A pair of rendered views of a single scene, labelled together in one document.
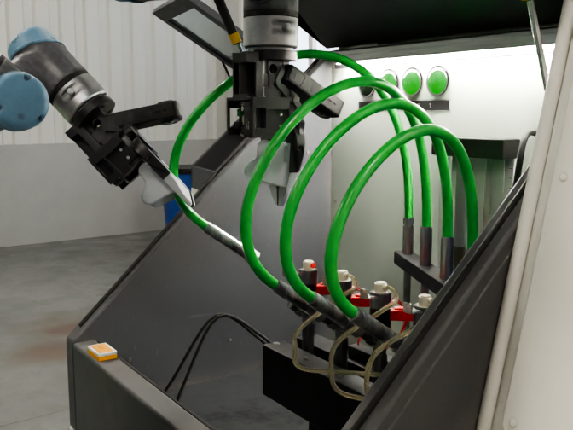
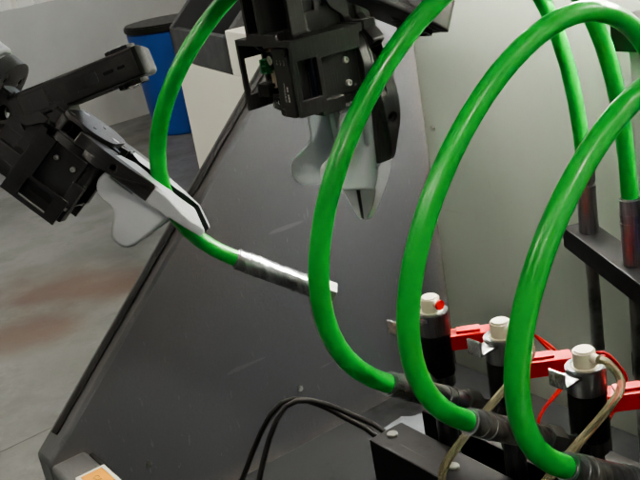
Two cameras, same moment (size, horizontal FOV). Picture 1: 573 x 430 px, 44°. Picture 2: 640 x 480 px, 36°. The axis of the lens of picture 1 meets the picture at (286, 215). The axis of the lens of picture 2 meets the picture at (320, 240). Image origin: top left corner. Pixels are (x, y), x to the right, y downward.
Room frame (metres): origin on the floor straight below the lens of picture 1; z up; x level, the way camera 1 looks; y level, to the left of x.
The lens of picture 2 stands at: (0.30, 0.03, 1.44)
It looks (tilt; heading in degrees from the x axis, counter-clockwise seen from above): 20 degrees down; 1
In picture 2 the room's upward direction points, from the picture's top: 10 degrees counter-clockwise
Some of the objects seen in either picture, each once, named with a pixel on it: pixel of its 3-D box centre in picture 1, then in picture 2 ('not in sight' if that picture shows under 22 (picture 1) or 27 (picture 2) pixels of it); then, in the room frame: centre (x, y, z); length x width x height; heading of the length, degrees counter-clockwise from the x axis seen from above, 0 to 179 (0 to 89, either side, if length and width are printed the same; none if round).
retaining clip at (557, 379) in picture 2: (372, 292); (570, 370); (0.90, -0.11, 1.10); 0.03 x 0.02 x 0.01; 124
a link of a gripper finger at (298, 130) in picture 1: (290, 141); (369, 102); (0.99, -0.01, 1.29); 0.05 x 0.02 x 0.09; 34
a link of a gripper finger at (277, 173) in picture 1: (274, 174); (350, 170); (0.99, 0.02, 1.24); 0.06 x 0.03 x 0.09; 124
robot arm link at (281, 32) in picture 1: (272, 36); not in sight; (1.00, 0.02, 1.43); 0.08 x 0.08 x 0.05
